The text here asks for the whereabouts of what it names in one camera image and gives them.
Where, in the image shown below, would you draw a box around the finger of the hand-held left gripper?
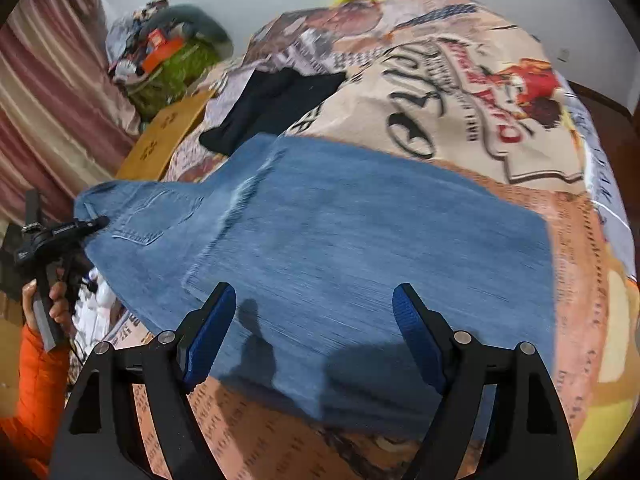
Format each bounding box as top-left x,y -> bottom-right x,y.
52,216 -> 110,242

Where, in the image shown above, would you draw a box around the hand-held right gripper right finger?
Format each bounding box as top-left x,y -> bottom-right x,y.
391,282 -> 581,480

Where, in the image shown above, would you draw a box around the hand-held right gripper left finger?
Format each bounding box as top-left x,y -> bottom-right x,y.
47,282 -> 238,480

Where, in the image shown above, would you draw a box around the blue denim pants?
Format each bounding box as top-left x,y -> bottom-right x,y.
74,132 -> 558,436

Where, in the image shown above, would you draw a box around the person's left forearm orange sleeve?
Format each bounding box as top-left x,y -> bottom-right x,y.
0,322 -> 73,480

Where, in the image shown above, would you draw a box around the person's left hand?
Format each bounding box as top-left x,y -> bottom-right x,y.
22,280 -> 77,342

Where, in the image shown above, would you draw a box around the wooden lap desk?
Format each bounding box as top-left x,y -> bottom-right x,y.
116,89 -> 218,181

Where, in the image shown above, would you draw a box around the striped pink curtain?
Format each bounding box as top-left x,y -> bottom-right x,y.
0,0 -> 146,231

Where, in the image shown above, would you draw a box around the green patterned bag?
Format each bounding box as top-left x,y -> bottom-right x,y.
125,40 -> 226,121

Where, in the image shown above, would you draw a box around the flat orange box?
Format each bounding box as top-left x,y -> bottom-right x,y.
140,30 -> 184,74

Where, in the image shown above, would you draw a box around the pile of crumpled clothes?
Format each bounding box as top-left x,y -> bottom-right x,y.
106,0 -> 171,63

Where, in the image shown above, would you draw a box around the black folded garment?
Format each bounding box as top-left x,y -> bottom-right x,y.
199,67 -> 348,155

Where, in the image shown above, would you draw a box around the printed blanket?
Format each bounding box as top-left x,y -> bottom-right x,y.
107,0 -> 640,480

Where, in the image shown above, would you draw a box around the grey plush toy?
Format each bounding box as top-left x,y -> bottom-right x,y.
155,4 -> 235,58

